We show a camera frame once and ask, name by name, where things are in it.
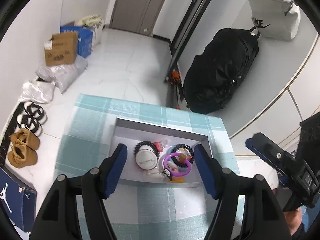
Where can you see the black white sandal lower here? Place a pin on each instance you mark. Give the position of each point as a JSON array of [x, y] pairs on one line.
[[28, 122]]

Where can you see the small black white figurine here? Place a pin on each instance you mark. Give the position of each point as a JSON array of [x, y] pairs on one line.
[[166, 172]]

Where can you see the black backpack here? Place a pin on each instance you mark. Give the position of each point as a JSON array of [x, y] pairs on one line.
[[215, 75]]

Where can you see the black white sandal upper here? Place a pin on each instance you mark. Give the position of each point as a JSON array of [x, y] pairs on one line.
[[36, 111]]

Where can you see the white Nike bag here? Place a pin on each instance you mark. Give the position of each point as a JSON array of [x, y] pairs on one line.
[[276, 19]]

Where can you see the blue cardboard box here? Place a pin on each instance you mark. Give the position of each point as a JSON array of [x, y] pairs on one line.
[[85, 38]]

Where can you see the brown cardboard box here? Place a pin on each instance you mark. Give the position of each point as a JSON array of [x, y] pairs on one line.
[[61, 49]]

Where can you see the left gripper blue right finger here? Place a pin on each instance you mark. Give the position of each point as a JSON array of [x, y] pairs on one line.
[[208, 170]]

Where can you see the person's right hand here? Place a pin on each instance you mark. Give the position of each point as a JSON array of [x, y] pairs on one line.
[[293, 219]]

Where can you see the black tripod stand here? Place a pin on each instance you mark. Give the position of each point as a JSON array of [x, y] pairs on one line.
[[183, 34]]

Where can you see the white round pin badge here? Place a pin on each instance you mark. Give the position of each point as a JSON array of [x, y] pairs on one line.
[[146, 158]]

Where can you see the tan boot upper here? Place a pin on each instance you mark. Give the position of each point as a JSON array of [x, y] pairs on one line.
[[25, 137]]

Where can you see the teal plaid tablecloth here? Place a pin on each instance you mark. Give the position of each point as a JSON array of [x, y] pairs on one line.
[[146, 212]]

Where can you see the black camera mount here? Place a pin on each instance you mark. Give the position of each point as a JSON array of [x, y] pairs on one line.
[[309, 142]]

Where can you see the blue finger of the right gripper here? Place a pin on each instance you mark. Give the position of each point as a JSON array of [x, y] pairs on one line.
[[249, 146]]

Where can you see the blue Jordan shoe box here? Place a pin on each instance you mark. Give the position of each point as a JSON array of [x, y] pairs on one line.
[[19, 200]]

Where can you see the grey plastic mailer bag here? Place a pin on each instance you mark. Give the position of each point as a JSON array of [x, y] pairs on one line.
[[63, 75]]

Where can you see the red clear keychain charm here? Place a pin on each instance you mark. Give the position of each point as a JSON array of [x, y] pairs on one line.
[[162, 144]]

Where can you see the cream tote bag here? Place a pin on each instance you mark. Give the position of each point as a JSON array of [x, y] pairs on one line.
[[94, 23]]

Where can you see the tan boot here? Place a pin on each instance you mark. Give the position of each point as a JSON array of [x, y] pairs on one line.
[[25, 137], [21, 156]]

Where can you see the grey door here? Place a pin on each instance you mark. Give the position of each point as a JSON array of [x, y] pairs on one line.
[[136, 16]]

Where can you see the tan boot lower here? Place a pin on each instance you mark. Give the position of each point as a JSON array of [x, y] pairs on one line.
[[21, 156]]

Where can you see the grey cardboard box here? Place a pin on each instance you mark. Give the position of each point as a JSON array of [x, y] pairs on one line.
[[130, 133]]

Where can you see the white plastic mailer bag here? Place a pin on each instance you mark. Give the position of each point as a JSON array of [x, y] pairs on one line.
[[37, 92]]

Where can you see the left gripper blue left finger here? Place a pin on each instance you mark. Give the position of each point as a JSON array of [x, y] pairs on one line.
[[113, 168]]

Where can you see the black white sandal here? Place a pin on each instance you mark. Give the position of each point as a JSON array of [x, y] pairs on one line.
[[28, 122], [36, 111]]

